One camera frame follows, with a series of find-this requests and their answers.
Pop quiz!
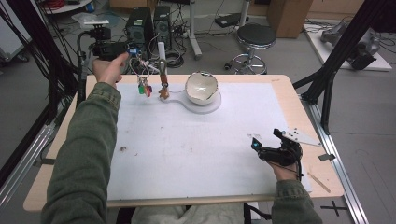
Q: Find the white egg-shaped bowl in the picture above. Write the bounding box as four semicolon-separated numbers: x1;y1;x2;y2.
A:
184;71;219;106

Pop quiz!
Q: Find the white board with machine parts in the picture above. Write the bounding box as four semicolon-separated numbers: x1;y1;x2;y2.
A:
303;20;393;72

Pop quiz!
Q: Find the grey tape piece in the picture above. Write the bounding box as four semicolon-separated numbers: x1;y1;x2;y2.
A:
318;152;337;162

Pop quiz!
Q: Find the white foam mat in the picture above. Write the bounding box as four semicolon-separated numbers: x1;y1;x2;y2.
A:
106;82;312;202

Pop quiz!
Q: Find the flat black device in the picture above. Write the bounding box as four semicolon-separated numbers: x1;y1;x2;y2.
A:
214;12;250;28

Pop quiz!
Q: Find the brown strap keychain with carabiner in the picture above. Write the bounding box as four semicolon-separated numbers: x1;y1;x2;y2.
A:
158;58;171;101

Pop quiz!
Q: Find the black computer tower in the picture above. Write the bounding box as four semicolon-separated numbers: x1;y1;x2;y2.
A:
153;5;173;49
125;7;155;49

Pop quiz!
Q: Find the cardboard box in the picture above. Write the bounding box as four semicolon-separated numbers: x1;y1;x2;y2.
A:
266;0;314;39

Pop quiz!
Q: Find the black round stool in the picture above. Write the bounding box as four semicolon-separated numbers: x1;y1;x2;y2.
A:
224;23;277;76

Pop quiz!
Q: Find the round white table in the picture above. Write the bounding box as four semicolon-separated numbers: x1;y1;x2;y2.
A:
39;0;94;15

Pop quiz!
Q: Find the white stand with pole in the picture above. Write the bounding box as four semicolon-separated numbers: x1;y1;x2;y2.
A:
157;41;222;116

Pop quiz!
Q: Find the person's right hand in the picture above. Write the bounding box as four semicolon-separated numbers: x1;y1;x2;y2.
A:
268;160;300;182

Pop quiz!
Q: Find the person's lap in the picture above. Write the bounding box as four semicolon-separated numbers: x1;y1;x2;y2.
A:
130;203;248;224

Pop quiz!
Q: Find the white table leg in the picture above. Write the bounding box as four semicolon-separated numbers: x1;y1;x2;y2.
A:
188;0;204;61
239;0;252;28

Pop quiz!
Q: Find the person's left hand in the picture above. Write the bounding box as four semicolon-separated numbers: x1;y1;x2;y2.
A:
92;51;130;89

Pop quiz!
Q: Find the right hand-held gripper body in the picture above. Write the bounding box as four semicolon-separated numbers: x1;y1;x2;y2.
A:
258;127;321;168

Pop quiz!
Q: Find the black metal frame with cables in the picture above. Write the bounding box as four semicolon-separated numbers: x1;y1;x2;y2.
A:
0;0;79;188

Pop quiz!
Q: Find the clear plastic bag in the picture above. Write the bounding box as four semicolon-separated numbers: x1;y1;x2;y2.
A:
71;12;110;31

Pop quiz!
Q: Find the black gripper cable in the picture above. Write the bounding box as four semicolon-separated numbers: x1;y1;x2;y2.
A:
76;31;92;107

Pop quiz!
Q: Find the thin wooden stick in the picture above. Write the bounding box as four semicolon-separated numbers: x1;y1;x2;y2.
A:
307;172;332;194

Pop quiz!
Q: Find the large metal key ring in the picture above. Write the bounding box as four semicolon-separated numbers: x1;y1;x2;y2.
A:
128;56;151;78

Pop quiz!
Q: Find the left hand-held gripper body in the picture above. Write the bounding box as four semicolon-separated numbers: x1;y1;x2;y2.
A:
83;19;129;62

